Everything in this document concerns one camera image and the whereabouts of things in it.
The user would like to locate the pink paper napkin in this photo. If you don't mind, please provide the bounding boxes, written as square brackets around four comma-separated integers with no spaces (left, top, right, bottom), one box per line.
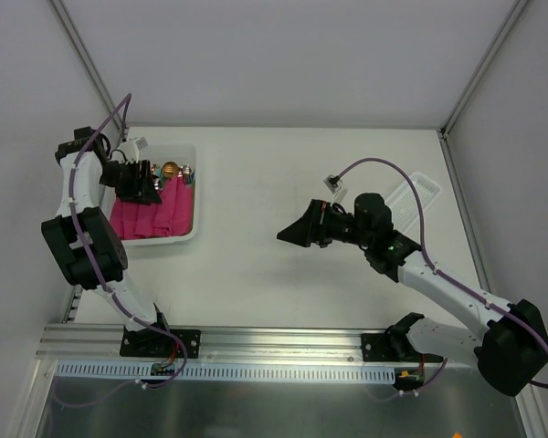
[153,177,194,237]

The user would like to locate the copper spoon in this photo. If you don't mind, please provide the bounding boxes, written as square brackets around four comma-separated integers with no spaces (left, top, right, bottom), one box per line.
[161,162,180,179]

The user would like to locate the small white perforated tray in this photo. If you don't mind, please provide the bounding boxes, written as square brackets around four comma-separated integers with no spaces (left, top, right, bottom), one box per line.
[385,172,442,234]

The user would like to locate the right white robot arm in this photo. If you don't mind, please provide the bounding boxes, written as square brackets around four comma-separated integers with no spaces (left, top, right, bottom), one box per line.
[277,193,548,397]

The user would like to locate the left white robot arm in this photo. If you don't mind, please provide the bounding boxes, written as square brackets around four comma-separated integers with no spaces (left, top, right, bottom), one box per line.
[41,127,179,358]

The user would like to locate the pink rolled napkin far left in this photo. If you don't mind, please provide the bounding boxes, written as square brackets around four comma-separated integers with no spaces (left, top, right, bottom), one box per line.
[110,198,138,240]

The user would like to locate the pink rolled napkin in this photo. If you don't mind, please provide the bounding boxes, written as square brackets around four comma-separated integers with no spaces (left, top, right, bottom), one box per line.
[134,203,160,239]
[110,198,138,240]

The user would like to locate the large white plastic basket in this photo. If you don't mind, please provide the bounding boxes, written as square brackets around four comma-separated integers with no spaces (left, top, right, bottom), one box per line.
[102,143,200,247]

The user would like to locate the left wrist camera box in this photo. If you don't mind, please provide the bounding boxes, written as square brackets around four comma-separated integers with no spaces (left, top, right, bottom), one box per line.
[118,137,148,162]

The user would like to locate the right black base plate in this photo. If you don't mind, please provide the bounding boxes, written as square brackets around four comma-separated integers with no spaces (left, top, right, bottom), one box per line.
[360,332,443,363]

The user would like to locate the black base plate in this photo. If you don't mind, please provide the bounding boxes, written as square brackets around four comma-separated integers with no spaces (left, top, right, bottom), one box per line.
[360,332,443,363]
[120,328,202,359]

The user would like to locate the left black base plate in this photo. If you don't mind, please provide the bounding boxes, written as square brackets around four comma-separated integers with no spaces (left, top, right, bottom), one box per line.
[120,328,202,359]

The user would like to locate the aluminium mounting rail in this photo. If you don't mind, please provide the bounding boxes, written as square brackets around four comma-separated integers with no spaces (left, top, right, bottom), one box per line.
[36,322,448,366]

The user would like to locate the white slotted cable duct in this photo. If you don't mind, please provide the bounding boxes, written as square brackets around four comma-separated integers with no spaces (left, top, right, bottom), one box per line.
[56,360,395,385]

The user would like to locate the left aluminium frame post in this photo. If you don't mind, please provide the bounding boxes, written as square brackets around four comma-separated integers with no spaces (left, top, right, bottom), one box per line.
[47,0,115,114]

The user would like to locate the aluminium frame post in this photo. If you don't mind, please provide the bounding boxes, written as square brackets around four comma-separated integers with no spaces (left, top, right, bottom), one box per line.
[440,0,532,139]
[47,0,115,114]

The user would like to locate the right aluminium frame post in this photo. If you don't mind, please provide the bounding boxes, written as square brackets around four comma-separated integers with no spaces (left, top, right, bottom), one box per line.
[440,0,532,139]

